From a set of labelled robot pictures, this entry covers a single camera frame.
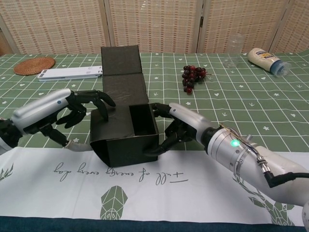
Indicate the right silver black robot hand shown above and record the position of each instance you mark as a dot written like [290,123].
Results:
[188,120]

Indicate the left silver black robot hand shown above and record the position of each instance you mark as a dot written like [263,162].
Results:
[53,111]

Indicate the black foldable cardboard box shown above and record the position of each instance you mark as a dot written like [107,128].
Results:
[123,130]

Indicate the white flat electronic device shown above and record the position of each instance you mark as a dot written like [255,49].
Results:
[72,73]

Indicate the dark red grape bunch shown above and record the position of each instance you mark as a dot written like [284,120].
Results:
[192,76]

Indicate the round woven rattan coaster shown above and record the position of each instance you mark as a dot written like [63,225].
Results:
[33,66]

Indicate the clear empty jar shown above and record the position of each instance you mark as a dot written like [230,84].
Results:
[233,55]

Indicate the mayonnaise squeeze bottle blue cap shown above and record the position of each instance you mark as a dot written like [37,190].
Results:
[262,59]

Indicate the metal screen hinge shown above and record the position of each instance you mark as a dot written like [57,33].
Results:
[201,20]

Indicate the bamboo folding screen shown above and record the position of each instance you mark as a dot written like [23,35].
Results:
[154,24]

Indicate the dark teal under cloth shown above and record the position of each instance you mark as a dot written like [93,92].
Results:
[48,224]

